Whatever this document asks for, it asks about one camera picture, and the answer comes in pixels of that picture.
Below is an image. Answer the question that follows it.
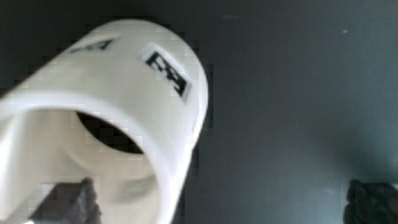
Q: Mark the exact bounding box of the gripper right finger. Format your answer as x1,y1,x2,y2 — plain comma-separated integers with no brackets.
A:
342,180,398,224

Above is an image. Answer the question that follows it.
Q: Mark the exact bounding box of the white lamp shade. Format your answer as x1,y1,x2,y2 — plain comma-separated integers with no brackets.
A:
0,19,207,224

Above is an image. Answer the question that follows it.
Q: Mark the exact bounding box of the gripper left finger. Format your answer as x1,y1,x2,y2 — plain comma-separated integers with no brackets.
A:
28,178,101,224

